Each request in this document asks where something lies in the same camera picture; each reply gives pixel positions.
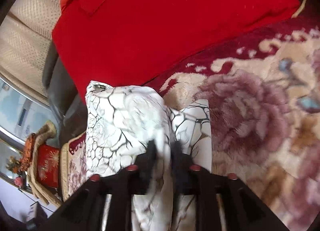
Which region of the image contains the white crackle-print garment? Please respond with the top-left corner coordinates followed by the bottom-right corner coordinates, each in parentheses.
top-left (85, 81), bottom-right (212, 230)

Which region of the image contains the red gift box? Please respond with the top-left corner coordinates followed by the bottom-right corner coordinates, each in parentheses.
top-left (37, 144), bottom-right (60, 189)

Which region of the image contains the orange patterned fabric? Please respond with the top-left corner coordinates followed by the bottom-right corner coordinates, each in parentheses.
top-left (20, 133), bottom-right (36, 171)

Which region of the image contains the floral plush blanket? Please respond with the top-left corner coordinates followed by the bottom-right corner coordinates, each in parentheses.
top-left (70, 16), bottom-right (319, 230)

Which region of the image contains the red pillow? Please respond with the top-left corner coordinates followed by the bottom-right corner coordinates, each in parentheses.
top-left (52, 0), bottom-right (300, 96)

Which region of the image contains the beige quilted headboard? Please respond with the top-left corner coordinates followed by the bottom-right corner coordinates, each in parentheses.
top-left (1, 0), bottom-right (61, 102)

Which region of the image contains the dark leather bed frame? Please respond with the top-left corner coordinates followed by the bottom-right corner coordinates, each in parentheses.
top-left (42, 42), bottom-right (87, 147)

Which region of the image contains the window with metal frame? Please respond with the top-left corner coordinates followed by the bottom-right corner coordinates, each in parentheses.
top-left (0, 79), bottom-right (58, 184)

